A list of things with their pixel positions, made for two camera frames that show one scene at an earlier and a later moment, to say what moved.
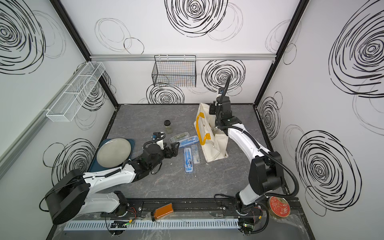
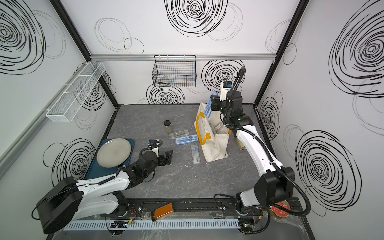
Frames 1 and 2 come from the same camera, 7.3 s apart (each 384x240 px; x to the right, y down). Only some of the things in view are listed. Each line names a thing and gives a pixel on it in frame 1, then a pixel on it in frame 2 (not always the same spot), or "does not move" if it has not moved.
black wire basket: [175, 71] does not move
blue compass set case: [188, 160] -> [208, 109]
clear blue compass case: [195, 154] does not move
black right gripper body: [213, 111] -> [217, 106]
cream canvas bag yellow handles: [214, 140] does not move
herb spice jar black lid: [167, 122] does not move
